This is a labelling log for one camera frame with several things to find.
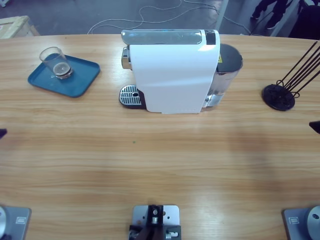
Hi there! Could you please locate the clear drinking glass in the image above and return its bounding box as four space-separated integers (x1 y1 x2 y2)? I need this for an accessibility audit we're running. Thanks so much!
39 46 74 80

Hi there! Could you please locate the silver coffee machine lever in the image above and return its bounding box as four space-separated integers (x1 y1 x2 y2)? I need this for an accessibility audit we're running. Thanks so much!
120 28 204 46

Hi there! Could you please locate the white capsule coffee machine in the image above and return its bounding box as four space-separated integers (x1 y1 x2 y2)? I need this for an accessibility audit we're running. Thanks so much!
121 28 223 115

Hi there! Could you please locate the black capsule holder with rods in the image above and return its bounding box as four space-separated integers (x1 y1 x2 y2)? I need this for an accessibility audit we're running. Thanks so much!
261 41 320 112

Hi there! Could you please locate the blue plastic tray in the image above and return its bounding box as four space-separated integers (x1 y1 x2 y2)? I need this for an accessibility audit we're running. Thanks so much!
27 52 101 99

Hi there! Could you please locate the black office chair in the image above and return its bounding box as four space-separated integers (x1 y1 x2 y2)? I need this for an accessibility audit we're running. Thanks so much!
291 4 320 41

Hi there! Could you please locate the light wooden crate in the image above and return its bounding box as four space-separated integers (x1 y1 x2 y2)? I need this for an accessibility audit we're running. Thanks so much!
0 15 41 40

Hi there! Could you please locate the clear water tank black lid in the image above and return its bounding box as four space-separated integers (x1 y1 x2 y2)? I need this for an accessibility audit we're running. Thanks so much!
211 42 244 97

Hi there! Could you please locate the white metal table leg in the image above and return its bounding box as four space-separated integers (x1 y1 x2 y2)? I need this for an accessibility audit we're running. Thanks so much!
214 0 230 31
270 0 301 38

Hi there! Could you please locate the person in dark clothes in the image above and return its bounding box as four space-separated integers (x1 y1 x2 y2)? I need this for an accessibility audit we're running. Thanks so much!
251 0 285 30

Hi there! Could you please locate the black drip tray silver grille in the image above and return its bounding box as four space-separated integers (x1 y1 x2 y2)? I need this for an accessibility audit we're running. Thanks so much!
118 84 147 111

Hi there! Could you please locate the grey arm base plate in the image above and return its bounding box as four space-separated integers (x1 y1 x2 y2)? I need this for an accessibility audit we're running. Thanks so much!
281 204 320 240
0 204 32 240

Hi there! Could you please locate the white floor cable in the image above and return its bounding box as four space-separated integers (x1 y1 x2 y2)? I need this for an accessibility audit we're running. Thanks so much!
222 16 251 35
87 0 221 35

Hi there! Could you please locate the grey mount plate black post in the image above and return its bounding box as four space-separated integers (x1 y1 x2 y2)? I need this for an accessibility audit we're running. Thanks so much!
128 204 182 240

